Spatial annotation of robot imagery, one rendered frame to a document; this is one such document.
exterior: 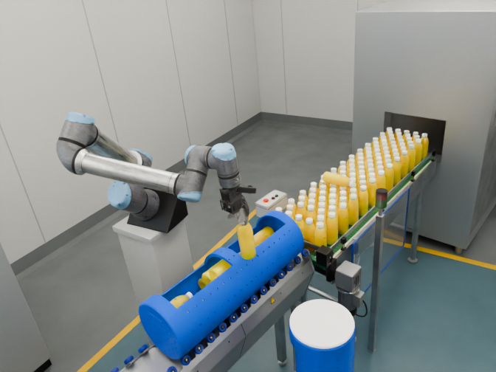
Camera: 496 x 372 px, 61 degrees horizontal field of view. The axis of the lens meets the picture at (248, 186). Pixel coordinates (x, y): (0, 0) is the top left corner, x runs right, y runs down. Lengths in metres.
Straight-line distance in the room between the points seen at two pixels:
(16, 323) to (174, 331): 1.62
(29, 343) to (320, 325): 2.10
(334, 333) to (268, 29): 5.56
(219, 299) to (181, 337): 0.23
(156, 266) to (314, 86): 4.68
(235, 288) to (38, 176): 2.92
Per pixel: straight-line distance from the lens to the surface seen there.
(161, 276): 2.68
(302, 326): 1.94
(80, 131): 1.95
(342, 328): 1.94
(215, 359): 2.09
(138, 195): 2.45
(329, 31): 6.45
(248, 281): 2.02
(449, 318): 3.57
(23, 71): 4.34
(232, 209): 1.75
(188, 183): 1.70
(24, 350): 3.37
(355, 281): 2.51
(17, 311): 3.20
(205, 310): 1.88
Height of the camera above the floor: 2.44
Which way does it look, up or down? 28 degrees down
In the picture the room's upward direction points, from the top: 6 degrees counter-clockwise
